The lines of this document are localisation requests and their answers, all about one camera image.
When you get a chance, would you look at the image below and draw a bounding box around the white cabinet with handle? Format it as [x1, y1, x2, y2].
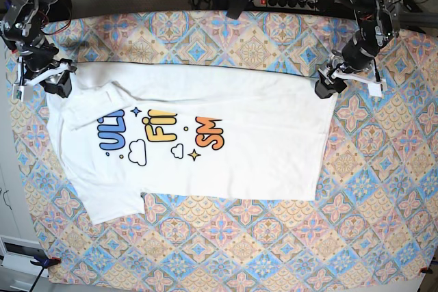
[1, 44, 40, 291]

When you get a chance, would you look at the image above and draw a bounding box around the black strap at table edge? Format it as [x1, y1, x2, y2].
[226, 0, 256, 20]

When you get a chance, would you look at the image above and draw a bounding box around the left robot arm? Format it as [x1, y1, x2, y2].
[314, 0, 399, 99]

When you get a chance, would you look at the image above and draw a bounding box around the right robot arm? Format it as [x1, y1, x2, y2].
[1, 0, 77, 102]

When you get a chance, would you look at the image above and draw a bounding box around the black orange clamp right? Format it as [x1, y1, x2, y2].
[420, 267, 433, 274]

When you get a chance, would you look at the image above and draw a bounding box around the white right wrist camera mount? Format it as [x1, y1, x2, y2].
[12, 57, 73, 102]

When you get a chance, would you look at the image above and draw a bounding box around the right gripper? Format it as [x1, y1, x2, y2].
[40, 62, 77, 98]

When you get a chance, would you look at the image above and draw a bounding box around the patterned pastel tablecloth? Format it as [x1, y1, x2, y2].
[10, 12, 437, 291]

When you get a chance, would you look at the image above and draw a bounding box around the white printed T-shirt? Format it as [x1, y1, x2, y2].
[47, 62, 337, 224]

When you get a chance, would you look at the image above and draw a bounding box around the black orange clamp left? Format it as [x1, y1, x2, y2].
[29, 256, 62, 292]

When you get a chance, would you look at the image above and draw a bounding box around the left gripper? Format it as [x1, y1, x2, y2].
[314, 59, 347, 98]

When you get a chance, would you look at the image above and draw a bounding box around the black power strip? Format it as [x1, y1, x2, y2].
[253, 0, 319, 10]

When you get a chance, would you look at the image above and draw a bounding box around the black orange clamp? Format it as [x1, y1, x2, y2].
[29, 256, 62, 292]
[420, 267, 433, 274]

